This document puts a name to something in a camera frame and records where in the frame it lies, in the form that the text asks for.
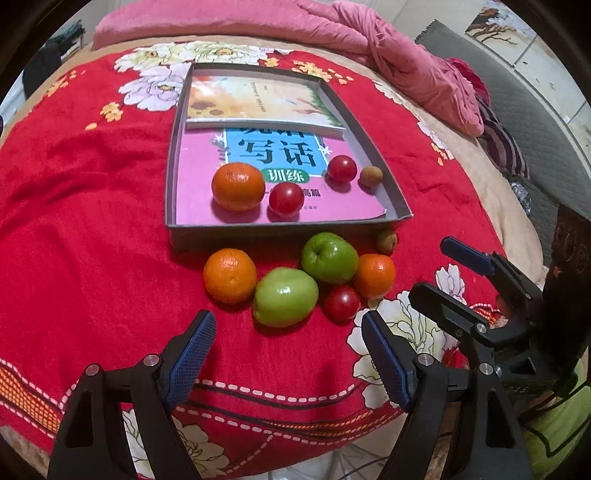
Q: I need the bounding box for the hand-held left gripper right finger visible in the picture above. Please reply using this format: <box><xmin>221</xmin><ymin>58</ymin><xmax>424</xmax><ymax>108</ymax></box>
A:
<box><xmin>361</xmin><ymin>311</ymin><xmax>536</xmax><ymax>480</ymax></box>

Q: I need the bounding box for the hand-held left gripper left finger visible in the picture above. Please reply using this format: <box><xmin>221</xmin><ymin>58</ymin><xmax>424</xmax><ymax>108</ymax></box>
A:
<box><xmin>46</xmin><ymin>310</ymin><xmax>218</xmax><ymax>480</ymax></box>

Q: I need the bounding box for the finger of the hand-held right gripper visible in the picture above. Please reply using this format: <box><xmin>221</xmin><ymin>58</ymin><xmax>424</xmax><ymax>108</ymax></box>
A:
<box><xmin>440</xmin><ymin>237</ymin><xmax>541</xmax><ymax>301</ymax></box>
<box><xmin>409</xmin><ymin>283</ymin><xmax>497</xmax><ymax>347</ymax></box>

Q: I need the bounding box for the red tomato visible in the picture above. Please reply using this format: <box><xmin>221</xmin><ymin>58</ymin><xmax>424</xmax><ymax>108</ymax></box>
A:
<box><xmin>326</xmin><ymin>155</ymin><xmax>358</xmax><ymax>184</ymax></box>
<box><xmin>269</xmin><ymin>182</ymin><xmax>305</xmax><ymax>217</ymax></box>
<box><xmin>322</xmin><ymin>285</ymin><xmax>362</xmax><ymax>322</ymax></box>

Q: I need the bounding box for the orange mandarin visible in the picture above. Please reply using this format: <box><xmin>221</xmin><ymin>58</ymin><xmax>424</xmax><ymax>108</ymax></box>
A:
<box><xmin>353</xmin><ymin>254</ymin><xmax>397</xmax><ymax>299</ymax></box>
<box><xmin>203</xmin><ymin>248</ymin><xmax>258</xmax><ymax>304</ymax></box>
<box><xmin>211</xmin><ymin>162</ymin><xmax>267</xmax><ymax>212</ymax></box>

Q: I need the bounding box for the green apple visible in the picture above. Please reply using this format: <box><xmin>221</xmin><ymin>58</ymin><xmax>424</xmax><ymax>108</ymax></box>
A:
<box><xmin>301</xmin><ymin>232</ymin><xmax>360</xmax><ymax>284</ymax></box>
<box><xmin>252</xmin><ymin>268</ymin><xmax>320</xmax><ymax>328</ymax></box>

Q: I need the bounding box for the grey cardboard box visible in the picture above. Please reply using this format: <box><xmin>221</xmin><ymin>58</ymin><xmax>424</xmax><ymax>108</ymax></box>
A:
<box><xmin>165</xmin><ymin>62</ymin><xmax>413</xmax><ymax>252</ymax></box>

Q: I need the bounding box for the crumpled silver foil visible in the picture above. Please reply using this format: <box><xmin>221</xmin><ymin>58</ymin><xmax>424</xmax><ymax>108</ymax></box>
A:
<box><xmin>510</xmin><ymin>182</ymin><xmax>534</xmax><ymax>215</ymax></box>

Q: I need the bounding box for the person's green clothing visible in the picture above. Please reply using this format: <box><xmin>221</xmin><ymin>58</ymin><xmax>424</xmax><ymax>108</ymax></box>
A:
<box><xmin>522</xmin><ymin>360</ymin><xmax>591</xmax><ymax>480</ymax></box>

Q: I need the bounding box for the striped cloth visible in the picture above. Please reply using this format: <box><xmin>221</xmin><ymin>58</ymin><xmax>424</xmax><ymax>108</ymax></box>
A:
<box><xmin>475</xmin><ymin>99</ymin><xmax>532</xmax><ymax>178</ymax></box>

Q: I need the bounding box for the grey quilted mat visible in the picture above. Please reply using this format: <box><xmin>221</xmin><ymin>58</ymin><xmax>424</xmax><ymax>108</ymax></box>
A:
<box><xmin>416</xmin><ymin>18</ymin><xmax>591</xmax><ymax>268</ymax></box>

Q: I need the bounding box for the pink book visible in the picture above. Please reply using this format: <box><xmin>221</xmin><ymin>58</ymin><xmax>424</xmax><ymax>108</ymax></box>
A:
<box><xmin>177</xmin><ymin>127</ymin><xmax>387</xmax><ymax>227</ymax></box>

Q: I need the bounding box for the dark red cloth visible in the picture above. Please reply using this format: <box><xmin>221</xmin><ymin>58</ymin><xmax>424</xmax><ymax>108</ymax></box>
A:
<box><xmin>445</xmin><ymin>58</ymin><xmax>490</xmax><ymax>107</ymax></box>

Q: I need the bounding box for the red floral blanket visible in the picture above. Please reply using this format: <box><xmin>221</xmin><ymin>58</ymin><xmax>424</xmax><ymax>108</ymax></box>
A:
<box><xmin>0</xmin><ymin>44</ymin><xmax>509</xmax><ymax>453</ymax></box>

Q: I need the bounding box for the sunflower cover book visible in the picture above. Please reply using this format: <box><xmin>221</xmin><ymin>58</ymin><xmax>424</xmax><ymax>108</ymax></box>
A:
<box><xmin>186</xmin><ymin>75</ymin><xmax>347</xmax><ymax>138</ymax></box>

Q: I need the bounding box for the black garment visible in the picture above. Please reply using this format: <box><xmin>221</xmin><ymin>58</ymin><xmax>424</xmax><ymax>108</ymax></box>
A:
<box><xmin>23</xmin><ymin>44</ymin><xmax>63</xmax><ymax>97</ymax></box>

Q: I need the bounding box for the pink quilt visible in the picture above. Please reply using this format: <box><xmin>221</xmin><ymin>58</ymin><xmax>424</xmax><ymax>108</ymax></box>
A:
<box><xmin>90</xmin><ymin>0</ymin><xmax>485</xmax><ymax>137</ymax></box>

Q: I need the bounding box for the pile of folded clothes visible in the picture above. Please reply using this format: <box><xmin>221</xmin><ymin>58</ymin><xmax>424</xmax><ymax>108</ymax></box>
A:
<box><xmin>53</xmin><ymin>23</ymin><xmax>86</xmax><ymax>51</ymax></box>

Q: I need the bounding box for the tree print wall picture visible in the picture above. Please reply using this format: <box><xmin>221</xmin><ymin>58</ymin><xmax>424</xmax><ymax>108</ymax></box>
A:
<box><xmin>464</xmin><ymin>4</ymin><xmax>539</xmax><ymax>47</ymax></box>

